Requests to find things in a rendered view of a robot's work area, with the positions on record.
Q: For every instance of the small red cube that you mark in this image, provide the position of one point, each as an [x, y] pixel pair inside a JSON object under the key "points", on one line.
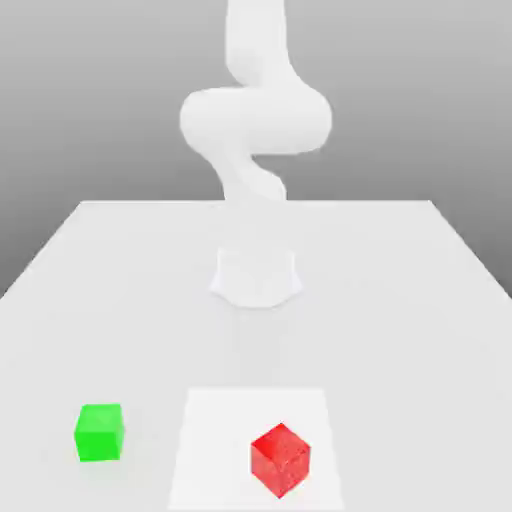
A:
{"points": [[280, 460]]}

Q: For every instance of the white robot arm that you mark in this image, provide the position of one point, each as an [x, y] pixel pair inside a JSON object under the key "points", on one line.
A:
{"points": [[256, 120]]}

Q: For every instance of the small green cube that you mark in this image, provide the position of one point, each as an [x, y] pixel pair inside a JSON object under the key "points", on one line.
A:
{"points": [[99, 434]]}

